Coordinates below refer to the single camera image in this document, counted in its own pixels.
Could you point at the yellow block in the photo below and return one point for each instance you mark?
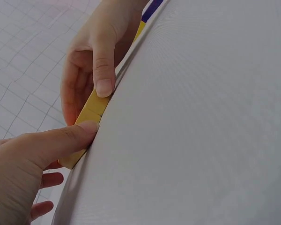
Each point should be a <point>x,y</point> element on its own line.
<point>72,160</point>
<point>97,103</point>

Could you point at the person's right thumb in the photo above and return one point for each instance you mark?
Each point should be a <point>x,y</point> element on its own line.
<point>104,68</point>

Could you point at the person's left thumb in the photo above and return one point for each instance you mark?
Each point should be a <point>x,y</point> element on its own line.
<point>61,140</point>

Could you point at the person's left hand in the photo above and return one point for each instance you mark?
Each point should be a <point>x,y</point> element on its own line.
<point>14,171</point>

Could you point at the person's right fingers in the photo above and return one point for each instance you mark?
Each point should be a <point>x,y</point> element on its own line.
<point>69,89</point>

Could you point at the person's right hand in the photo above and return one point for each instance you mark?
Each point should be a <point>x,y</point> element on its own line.
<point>103,32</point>

